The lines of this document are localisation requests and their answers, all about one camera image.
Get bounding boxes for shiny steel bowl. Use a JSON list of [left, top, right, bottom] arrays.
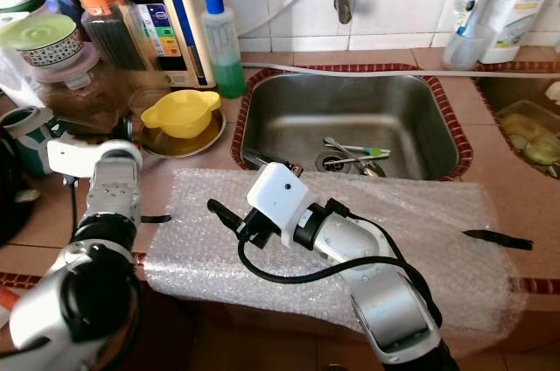
[[136, 108, 226, 158]]

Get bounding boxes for yellow plastic bowl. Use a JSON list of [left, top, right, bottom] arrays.
[[141, 89, 221, 139]]

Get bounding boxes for black kitchen appliance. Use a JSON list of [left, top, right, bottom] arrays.
[[0, 130, 36, 241]]

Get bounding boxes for clear bubble wrap sheet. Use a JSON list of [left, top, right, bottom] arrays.
[[144, 168, 526, 333]]

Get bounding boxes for green soap bottle blue cap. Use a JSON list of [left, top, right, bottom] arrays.
[[203, 0, 246, 98]]

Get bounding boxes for thin white counter pipe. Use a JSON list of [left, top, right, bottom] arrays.
[[241, 62, 560, 77]]

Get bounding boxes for beige water ionizer machine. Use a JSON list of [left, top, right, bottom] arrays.
[[96, 0, 217, 89]]

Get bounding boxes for glass jar pink lid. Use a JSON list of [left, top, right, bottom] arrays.
[[44, 43, 132, 131]]

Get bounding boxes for glass jar orange lid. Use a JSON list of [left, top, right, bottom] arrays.
[[70, 0, 154, 114]]

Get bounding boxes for green and white mug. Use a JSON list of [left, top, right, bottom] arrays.
[[0, 106, 67, 175]]

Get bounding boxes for clear plastic cup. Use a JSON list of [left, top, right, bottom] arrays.
[[442, 21, 495, 71]]

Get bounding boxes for patterned bowl green lid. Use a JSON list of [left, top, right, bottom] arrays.
[[0, 14, 84, 67]]

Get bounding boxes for clear box white lid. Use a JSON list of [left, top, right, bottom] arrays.
[[0, 12, 45, 109]]

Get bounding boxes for clear plastic food container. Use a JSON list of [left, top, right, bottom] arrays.
[[499, 100, 560, 166]]

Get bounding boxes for white detergent bottle yellow cap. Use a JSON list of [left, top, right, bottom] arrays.
[[479, 0, 560, 64]]

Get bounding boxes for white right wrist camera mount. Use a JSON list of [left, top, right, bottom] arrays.
[[245, 163, 314, 248]]

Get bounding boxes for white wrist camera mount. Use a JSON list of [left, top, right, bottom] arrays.
[[245, 163, 314, 248], [47, 138, 110, 179]]

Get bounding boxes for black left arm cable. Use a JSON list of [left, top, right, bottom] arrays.
[[63, 177, 93, 245]]

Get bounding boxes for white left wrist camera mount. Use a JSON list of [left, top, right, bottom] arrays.
[[47, 138, 110, 179]]

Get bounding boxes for orange hose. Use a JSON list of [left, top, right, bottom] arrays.
[[0, 283, 23, 311]]

